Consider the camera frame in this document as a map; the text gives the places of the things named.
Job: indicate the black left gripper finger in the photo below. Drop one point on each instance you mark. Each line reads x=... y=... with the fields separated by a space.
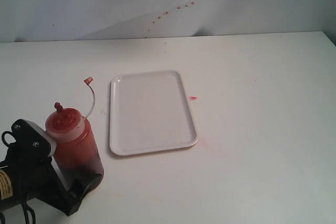
x=81 y=187

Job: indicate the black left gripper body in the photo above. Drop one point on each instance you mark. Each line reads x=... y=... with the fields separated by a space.
x=28 y=172

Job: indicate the red sauce squeeze bottle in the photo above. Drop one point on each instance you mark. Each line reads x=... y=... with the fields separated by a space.
x=76 y=152

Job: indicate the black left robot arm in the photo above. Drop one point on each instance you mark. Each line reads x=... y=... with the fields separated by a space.
x=27 y=172

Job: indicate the white rectangular plastic tray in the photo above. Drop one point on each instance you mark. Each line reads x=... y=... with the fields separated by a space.
x=149 y=113

